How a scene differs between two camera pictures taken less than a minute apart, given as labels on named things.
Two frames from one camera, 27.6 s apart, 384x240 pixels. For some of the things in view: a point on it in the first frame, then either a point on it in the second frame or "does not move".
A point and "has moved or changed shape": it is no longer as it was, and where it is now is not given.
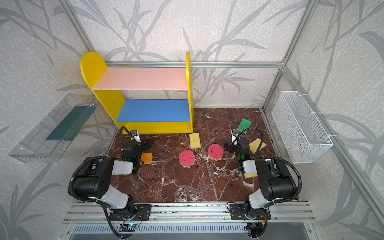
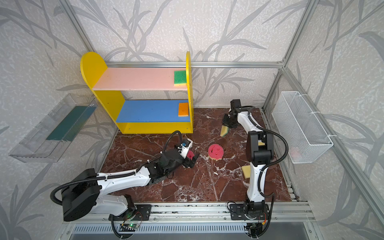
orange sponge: (146, 158) to (183, 109)
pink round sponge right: (215, 152) does not move
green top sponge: (244, 124) has moved or changed shape
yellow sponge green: (195, 140) to (180, 78)
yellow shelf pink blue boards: (142, 116) does not move
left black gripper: (144, 145) to (186, 158)
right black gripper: (230, 146) to (228, 120)
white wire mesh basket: (303, 135) does not move
